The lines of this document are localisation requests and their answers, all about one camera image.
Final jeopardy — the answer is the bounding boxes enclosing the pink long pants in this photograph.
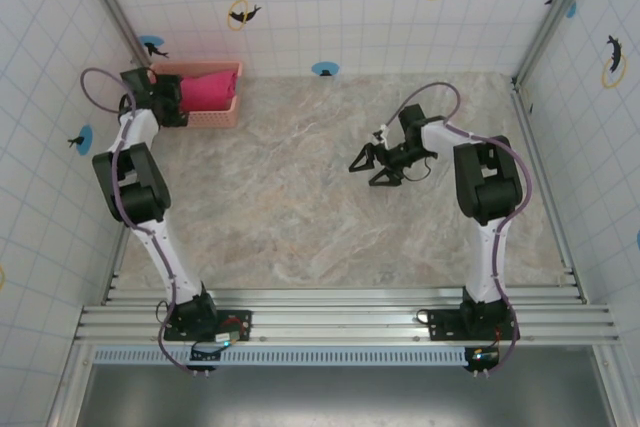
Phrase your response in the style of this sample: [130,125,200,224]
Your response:
[178,71,239,114]

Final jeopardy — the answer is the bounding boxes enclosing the salmon plastic basket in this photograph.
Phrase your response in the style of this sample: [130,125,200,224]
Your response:
[148,60,245,130]

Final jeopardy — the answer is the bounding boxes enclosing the blue oval shark sticker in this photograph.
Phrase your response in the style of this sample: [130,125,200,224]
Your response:
[137,34,171,60]

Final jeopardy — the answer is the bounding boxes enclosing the blue oval fish sticker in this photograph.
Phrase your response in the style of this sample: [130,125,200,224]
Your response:
[66,124,95,156]

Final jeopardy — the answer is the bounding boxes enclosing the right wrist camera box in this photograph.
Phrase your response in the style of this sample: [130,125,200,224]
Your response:
[370,123,393,149]

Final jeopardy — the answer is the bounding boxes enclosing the thin black cable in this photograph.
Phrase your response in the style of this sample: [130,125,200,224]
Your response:
[403,153,438,183]

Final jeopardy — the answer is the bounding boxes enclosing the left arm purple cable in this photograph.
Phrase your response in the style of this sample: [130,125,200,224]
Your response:
[79,66,212,374]

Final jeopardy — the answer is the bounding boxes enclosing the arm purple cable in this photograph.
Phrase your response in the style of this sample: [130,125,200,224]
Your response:
[79,66,212,374]
[381,82,536,374]

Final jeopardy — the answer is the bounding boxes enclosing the aluminium frame post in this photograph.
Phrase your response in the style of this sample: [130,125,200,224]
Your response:
[73,0,152,69]
[591,345,640,427]
[45,346,96,427]
[513,0,604,86]

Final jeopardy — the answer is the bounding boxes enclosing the small dolphin ring sticker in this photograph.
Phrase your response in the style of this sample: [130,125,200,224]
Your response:
[227,0,263,31]

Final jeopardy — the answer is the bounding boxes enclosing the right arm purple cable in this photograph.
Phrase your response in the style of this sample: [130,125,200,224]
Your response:
[381,82,536,374]

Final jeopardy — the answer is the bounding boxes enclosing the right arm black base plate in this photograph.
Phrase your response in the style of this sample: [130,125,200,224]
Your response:
[416,305,527,344]

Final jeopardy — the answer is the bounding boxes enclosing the aluminium rail beam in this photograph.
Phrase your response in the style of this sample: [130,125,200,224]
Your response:
[73,288,621,348]

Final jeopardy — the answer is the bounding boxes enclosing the slotted grey cable duct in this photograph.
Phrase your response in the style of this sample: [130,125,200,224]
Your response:
[91,346,475,366]

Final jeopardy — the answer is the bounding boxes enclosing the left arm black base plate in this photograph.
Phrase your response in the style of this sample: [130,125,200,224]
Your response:
[163,307,254,344]

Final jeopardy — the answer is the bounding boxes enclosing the upright dolphin ring sticker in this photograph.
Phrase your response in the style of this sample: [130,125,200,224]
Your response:
[600,34,628,90]

